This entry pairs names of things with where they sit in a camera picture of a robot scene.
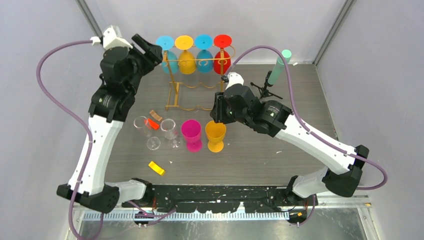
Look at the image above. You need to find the yellow wine glass front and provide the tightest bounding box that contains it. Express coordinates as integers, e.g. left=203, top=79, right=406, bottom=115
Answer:
left=205, top=120, right=227, bottom=153

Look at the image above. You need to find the yellow wine glass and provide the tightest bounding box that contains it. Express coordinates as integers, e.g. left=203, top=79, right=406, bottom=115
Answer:
left=205, top=120, right=227, bottom=153
left=174, top=35, right=196, bottom=75

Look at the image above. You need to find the blue wine glass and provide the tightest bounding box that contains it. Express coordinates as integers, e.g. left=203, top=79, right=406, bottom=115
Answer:
left=156, top=35, right=179, bottom=74
left=194, top=34, right=213, bottom=73

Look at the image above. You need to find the pink wine glass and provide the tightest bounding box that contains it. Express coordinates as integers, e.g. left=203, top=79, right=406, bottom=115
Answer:
left=181, top=119, right=203, bottom=153

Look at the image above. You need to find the clear wine glass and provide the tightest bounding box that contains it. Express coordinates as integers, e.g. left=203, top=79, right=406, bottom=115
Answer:
left=133, top=116, right=161, bottom=151
left=160, top=118, right=181, bottom=150

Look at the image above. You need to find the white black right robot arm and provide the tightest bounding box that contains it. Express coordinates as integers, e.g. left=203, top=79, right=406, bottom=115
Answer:
left=210, top=83, right=364, bottom=205

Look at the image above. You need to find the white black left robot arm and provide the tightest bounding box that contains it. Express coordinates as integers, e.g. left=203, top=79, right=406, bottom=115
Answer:
left=56, top=34, right=163, bottom=214

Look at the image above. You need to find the yellow wine glass back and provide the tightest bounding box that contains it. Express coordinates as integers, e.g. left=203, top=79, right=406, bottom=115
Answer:
left=174, top=35, right=196, bottom=75

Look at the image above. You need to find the red wine glass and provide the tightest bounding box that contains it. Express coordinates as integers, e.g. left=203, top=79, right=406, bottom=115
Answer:
left=213, top=34, right=232, bottom=75

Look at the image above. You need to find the small black tripod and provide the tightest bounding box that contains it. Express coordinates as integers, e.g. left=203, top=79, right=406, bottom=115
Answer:
left=250, top=70, right=283, bottom=100

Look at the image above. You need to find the tan wooden block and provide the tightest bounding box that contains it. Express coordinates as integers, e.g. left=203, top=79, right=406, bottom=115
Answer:
left=149, top=110, right=163, bottom=122

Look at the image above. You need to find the orange red block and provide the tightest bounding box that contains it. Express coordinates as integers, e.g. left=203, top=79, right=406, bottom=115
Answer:
left=147, top=118, right=160, bottom=130

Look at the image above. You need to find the yellow block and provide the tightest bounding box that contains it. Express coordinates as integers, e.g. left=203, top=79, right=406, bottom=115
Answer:
left=148, top=161, right=166, bottom=176

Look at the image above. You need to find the gold wire glass rack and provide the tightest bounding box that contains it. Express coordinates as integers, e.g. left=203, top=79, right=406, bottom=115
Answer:
left=163, top=45, right=236, bottom=111

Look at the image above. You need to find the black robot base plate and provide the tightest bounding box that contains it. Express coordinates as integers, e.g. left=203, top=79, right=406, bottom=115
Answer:
left=134, top=184, right=318, bottom=214

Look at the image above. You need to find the aluminium frame rail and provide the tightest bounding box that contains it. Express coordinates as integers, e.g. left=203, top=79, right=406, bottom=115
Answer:
left=69, top=195, right=372, bottom=222

